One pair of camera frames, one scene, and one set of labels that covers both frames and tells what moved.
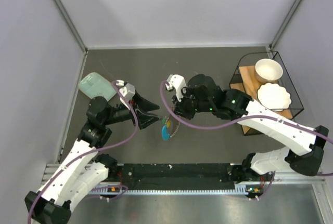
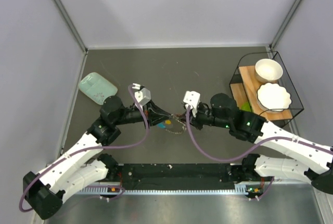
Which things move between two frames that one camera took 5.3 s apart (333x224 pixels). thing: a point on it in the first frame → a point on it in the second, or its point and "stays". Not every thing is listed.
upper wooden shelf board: x=252 y=85 stays
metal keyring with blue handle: x=166 y=136 → x=177 y=127
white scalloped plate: x=273 y=96 stays
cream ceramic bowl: x=268 y=70 stays
